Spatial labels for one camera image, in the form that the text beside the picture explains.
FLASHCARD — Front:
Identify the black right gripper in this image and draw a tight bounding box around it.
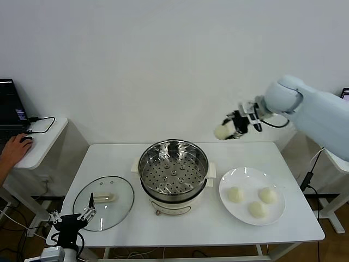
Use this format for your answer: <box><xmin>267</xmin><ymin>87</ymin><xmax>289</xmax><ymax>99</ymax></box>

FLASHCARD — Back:
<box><xmin>224</xmin><ymin>110</ymin><xmax>250</xmax><ymax>140</ymax></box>

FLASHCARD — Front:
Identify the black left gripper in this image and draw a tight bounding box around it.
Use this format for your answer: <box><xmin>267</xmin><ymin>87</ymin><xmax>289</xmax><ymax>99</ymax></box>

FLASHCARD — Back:
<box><xmin>49</xmin><ymin>192</ymin><xmax>97</xmax><ymax>246</ymax></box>

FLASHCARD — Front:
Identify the white steamed baozi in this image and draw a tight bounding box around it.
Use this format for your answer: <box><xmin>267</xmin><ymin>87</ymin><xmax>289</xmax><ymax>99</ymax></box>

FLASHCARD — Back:
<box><xmin>258</xmin><ymin>187</ymin><xmax>278</xmax><ymax>204</ymax></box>
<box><xmin>247</xmin><ymin>201</ymin><xmax>268</xmax><ymax>219</ymax></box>
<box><xmin>214</xmin><ymin>122</ymin><xmax>235</xmax><ymax>141</ymax></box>
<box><xmin>227</xmin><ymin>186</ymin><xmax>245</xmax><ymax>204</ymax></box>

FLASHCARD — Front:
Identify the round glass lid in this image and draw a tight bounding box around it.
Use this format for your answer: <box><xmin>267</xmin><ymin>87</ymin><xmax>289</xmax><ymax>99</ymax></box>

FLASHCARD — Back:
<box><xmin>73</xmin><ymin>176</ymin><xmax>135</xmax><ymax>232</ymax></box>

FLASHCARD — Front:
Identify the person's bare forearm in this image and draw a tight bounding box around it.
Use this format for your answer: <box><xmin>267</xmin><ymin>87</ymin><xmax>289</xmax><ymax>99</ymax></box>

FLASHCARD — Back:
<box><xmin>0</xmin><ymin>160</ymin><xmax>13</xmax><ymax>188</ymax></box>

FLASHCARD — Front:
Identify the stainless steel steamer basket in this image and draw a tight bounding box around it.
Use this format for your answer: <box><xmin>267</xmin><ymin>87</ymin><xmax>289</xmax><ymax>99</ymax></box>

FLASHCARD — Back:
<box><xmin>131</xmin><ymin>139</ymin><xmax>218</xmax><ymax>197</ymax></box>

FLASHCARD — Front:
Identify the person's bare hand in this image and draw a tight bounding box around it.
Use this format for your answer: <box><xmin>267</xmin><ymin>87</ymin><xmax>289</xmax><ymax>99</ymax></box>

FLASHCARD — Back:
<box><xmin>1</xmin><ymin>133</ymin><xmax>33</xmax><ymax>169</ymax></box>

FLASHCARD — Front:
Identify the round white plate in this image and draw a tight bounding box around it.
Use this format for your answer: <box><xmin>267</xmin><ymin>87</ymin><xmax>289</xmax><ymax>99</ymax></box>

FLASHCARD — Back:
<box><xmin>218</xmin><ymin>166</ymin><xmax>286</xmax><ymax>227</ymax></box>

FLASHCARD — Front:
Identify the white side desk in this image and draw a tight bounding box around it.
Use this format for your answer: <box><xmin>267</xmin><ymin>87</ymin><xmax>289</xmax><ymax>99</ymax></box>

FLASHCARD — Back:
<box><xmin>0</xmin><ymin>117</ymin><xmax>91</xmax><ymax>230</ymax></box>
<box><xmin>280</xmin><ymin>128</ymin><xmax>349</xmax><ymax>234</ymax></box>

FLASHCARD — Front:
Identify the black power adapter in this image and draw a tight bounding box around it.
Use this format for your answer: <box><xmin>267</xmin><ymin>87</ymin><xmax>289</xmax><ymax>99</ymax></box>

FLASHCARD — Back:
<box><xmin>299</xmin><ymin>171</ymin><xmax>315</xmax><ymax>192</ymax></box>

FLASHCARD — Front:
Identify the cream electric cooker pot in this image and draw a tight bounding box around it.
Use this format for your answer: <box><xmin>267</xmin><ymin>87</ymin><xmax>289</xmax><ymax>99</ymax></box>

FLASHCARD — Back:
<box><xmin>140</xmin><ymin>177</ymin><xmax>215</xmax><ymax>217</ymax></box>

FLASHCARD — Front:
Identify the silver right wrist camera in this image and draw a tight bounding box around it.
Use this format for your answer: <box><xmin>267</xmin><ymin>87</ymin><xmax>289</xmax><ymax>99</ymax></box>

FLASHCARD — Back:
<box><xmin>239</xmin><ymin>101</ymin><xmax>264</xmax><ymax>133</ymax></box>

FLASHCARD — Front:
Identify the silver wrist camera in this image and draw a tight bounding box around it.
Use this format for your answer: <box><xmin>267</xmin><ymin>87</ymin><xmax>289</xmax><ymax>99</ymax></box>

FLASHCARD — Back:
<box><xmin>40</xmin><ymin>246</ymin><xmax>66</xmax><ymax>262</ymax></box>
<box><xmin>239</xmin><ymin>101</ymin><xmax>264</xmax><ymax>133</ymax></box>

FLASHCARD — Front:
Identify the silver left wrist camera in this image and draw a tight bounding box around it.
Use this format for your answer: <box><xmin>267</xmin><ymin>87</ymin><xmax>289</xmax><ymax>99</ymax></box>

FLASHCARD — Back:
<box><xmin>40</xmin><ymin>246</ymin><xmax>66</xmax><ymax>262</ymax></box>

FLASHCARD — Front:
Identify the white cable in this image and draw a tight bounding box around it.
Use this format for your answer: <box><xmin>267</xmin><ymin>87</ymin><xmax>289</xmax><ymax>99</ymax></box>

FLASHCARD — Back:
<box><xmin>310</xmin><ymin>147</ymin><xmax>327</xmax><ymax>175</ymax></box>

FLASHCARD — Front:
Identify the black laptop charger cable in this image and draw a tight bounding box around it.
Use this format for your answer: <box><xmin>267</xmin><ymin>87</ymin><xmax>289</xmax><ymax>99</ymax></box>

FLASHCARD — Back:
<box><xmin>28</xmin><ymin>116</ymin><xmax>56</xmax><ymax>134</ymax></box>

